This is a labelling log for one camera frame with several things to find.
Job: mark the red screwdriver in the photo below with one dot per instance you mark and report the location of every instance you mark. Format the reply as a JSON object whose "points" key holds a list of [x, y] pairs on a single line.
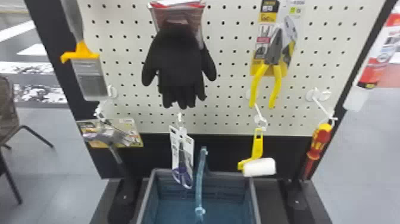
{"points": [[317, 145]]}

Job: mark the grey chair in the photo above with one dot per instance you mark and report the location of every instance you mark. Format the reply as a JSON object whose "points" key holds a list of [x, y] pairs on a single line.
{"points": [[7, 125]]}

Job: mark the yellow paint roller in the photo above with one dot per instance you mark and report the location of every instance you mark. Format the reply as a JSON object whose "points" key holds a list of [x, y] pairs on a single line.
{"points": [[257, 162]]}

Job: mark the grey hammer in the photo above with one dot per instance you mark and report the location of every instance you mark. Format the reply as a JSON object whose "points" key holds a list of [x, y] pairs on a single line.
{"points": [[109, 133]]}

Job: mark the blue basket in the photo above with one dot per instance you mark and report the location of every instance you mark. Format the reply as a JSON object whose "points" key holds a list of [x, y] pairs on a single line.
{"points": [[218, 200]]}

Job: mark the black gloves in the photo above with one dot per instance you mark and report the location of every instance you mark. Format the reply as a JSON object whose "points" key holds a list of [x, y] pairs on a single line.
{"points": [[179, 59]]}

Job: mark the red sealant tube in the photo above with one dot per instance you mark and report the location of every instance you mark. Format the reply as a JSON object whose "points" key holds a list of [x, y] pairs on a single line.
{"points": [[378, 59]]}

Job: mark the yellow pliers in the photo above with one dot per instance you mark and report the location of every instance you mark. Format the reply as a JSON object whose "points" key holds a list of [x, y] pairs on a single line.
{"points": [[272, 53]]}

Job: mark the white pegboard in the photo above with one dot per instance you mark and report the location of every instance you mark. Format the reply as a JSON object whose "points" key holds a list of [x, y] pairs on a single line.
{"points": [[225, 94]]}

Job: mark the blue scissors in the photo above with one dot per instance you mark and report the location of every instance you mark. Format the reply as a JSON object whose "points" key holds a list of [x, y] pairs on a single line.
{"points": [[182, 156]]}

